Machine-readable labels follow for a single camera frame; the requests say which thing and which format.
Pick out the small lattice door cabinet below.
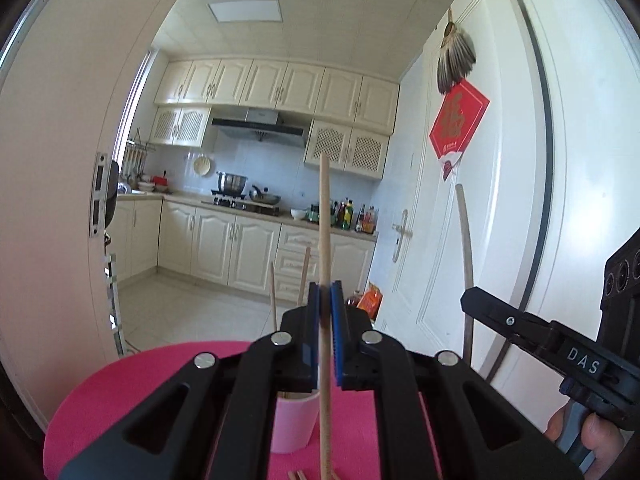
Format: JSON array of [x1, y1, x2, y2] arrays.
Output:
[[149, 106, 211, 149]]

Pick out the gas stove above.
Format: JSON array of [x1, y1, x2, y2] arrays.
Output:
[[201, 190, 281, 212]]

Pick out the metal door latch plate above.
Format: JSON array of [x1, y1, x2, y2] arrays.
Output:
[[89, 152, 109, 239]]

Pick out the pink round mat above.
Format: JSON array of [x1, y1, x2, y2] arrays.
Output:
[[42, 341, 447, 480]]

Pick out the red diamond door poster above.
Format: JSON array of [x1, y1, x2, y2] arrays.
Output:
[[428, 80, 491, 182]]

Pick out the metal door handle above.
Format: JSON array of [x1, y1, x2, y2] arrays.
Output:
[[391, 208, 414, 264]]

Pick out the group of condiment bottles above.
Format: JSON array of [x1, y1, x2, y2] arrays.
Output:
[[330, 199, 377, 235]]

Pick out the orange snack bag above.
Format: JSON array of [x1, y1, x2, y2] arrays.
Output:
[[356, 282, 384, 319]]

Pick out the cream lower cabinets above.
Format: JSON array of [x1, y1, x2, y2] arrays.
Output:
[[107, 195, 376, 307]]

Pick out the row of cream upper cabinets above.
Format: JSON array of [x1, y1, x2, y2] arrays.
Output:
[[152, 58, 401, 136]]

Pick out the wide lattice door cabinet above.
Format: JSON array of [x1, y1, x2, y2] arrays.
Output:
[[304, 119, 390, 180]]

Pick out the person's right hand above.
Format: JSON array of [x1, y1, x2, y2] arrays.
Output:
[[545, 405, 634, 480]]

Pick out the white panel door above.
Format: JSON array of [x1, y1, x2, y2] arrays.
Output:
[[370, 0, 640, 401]]

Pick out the range hood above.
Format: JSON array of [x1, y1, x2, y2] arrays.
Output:
[[211, 108, 307, 149]]

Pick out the feather fan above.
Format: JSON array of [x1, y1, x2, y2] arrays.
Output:
[[437, 7, 477, 96]]

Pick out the cream sliding door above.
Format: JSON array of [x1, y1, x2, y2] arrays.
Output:
[[0, 0, 213, 411]]

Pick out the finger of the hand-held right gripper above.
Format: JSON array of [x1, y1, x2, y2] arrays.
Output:
[[460, 287, 564, 372]]

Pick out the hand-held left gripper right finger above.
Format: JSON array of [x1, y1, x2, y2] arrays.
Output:
[[330, 282, 584, 480]]

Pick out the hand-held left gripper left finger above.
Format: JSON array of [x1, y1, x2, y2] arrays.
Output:
[[59, 282, 321, 480]]

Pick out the kitchen window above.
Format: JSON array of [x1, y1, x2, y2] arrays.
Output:
[[117, 50, 154, 191]]

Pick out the steel cooking pot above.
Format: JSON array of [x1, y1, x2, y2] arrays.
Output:
[[216, 171, 249, 195]]

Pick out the hanging utensil rack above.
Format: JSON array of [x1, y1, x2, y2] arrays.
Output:
[[125, 127, 151, 184]]

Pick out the black wok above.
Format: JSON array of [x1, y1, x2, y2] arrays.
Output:
[[250, 185, 282, 205]]

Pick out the square ceiling light panel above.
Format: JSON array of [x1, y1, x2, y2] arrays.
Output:
[[208, 0, 284, 25]]

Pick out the pale pink paper cup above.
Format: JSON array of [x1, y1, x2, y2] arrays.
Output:
[[271, 391, 321, 454]]

